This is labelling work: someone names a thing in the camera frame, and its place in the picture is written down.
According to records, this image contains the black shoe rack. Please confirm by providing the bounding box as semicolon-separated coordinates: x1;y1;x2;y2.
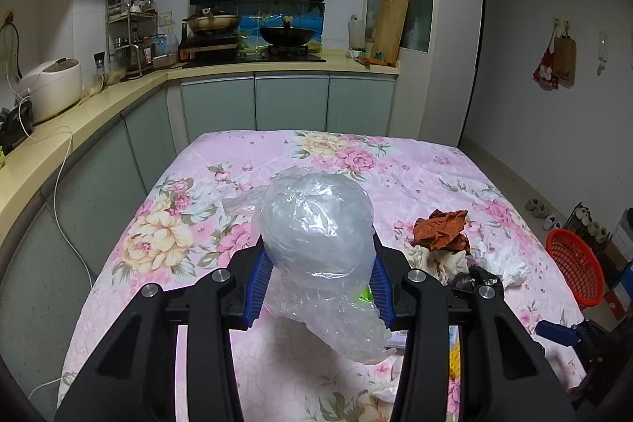
564;202;609;240

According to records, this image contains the red hanging bag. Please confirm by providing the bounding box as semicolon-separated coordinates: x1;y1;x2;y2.
533;29;561;91

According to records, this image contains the clear plastic bag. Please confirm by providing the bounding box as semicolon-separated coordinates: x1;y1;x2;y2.
222;166;396;364

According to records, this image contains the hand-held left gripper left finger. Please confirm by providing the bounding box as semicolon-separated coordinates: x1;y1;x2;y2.
53;246;275;422

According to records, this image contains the white plastic jug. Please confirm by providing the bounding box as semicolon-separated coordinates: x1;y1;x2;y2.
349;14;366;49

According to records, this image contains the black gas cooktop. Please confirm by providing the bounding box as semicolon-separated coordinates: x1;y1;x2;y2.
183;44;327;68

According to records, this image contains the brown hanging paper bag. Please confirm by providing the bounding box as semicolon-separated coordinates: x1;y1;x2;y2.
553;35;577;81

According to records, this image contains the white power cable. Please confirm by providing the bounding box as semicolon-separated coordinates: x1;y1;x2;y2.
15;93;95;403

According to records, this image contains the blue backsplash sheet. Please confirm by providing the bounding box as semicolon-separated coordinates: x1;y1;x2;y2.
237;2;324;49

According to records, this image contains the black plastic bag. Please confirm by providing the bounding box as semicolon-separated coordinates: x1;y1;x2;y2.
447;266;505;299

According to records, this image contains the brown paper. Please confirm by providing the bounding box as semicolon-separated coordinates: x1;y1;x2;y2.
413;209;470;254

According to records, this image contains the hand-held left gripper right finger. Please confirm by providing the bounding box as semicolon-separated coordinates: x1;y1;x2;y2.
368;234;578;422

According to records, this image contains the black appliance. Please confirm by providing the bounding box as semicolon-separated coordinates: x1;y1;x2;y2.
0;100;33;148

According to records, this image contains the stack of shoe boxes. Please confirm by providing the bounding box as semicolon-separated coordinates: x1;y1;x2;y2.
586;209;633;334

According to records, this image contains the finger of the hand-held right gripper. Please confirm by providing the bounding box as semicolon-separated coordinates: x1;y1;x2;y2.
536;318;611;361

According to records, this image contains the metal spice rack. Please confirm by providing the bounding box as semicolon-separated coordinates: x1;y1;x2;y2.
106;0;176;81

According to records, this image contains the pink floral blanket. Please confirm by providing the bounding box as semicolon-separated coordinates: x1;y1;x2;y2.
57;130;587;422

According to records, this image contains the golden pot with lid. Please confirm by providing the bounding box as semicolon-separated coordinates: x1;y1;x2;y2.
184;7;241;33

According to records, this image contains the red plastic basket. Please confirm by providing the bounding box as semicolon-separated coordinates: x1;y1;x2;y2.
546;228;606;309

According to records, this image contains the white tissue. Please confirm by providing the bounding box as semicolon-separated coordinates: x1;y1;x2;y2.
472;241;530;289

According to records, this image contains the wooden cutting board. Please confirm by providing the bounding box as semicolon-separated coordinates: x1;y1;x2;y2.
371;0;409;64

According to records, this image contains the white rice cooker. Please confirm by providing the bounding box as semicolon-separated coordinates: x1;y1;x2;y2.
19;59;82;123

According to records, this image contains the dark wooden door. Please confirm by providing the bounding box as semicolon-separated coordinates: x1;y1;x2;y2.
460;0;488;146

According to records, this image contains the beige cloth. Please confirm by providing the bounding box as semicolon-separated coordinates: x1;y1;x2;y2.
406;244;468;287

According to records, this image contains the beige kitchen counter with cabinets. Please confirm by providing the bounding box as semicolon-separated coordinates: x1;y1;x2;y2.
0;51;401;403

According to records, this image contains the group of light sneakers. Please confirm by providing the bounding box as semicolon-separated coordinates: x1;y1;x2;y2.
576;207;609;237

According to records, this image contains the black wok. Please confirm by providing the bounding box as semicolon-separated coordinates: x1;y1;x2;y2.
260;21;317;47

